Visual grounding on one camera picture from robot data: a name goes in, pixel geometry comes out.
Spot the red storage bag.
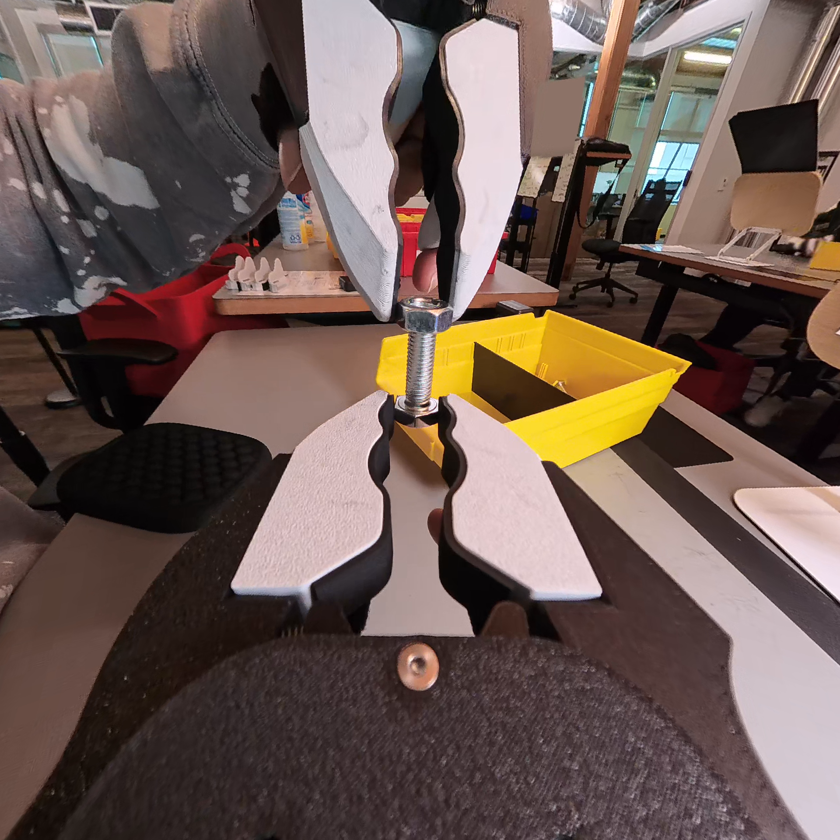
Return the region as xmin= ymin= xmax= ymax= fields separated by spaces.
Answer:
xmin=659 ymin=333 xmax=756 ymax=416

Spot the red plastic bin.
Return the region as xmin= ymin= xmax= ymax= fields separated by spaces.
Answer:
xmin=394 ymin=206 xmax=509 ymax=278

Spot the wooden support post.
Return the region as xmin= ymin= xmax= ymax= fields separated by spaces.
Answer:
xmin=561 ymin=0 xmax=641 ymax=283

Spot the tall black standing desk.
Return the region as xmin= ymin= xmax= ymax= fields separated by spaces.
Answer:
xmin=545 ymin=136 xmax=632 ymax=290

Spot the person's left forearm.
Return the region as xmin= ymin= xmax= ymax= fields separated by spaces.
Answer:
xmin=0 ymin=0 xmax=309 ymax=322

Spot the silver hex nut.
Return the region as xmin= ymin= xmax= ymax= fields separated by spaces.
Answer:
xmin=399 ymin=297 xmax=455 ymax=337

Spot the red tote bag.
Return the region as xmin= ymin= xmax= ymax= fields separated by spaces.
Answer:
xmin=79 ymin=244 xmax=280 ymax=398

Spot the white wipes canister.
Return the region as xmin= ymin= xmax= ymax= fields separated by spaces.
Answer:
xmin=277 ymin=192 xmax=311 ymax=252

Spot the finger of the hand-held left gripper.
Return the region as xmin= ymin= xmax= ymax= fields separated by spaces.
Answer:
xmin=298 ymin=0 xmax=404 ymax=322
xmin=423 ymin=18 xmax=524 ymax=322

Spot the black honeycomb armrest pad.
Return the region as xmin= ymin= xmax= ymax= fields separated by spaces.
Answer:
xmin=58 ymin=423 xmax=273 ymax=534

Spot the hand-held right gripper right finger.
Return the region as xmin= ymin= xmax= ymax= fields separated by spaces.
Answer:
xmin=436 ymin=392 xmax=603 ymax=621

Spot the wooden desk with black legs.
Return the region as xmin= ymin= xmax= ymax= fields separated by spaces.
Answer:
xmin=620 ymin=241 xmax=840 ymax=349

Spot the wooden and white document stand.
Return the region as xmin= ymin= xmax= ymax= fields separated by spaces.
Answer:
xmin=734 ymin=289 xmax=840 ymax=601

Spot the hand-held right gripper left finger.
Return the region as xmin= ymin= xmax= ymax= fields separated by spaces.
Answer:
xmin=231 ymin=390 xmax=396 ymax=616

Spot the black office chair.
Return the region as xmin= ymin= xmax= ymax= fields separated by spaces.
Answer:
xmin=570 ymin=178 xmax=682 ymax=308

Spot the person's left hand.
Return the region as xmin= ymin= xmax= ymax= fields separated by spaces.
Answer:
xmin=279 ymin=108 xmax=439 ymax=294

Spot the wooden top work table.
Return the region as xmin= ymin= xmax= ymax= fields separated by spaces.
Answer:
xmin=213 ymin=236 xmax=560 ymax=317

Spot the black bin divider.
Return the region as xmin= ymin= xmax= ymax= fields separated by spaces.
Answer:
xmin=472 ymin=341 xmax=578 ymax=424

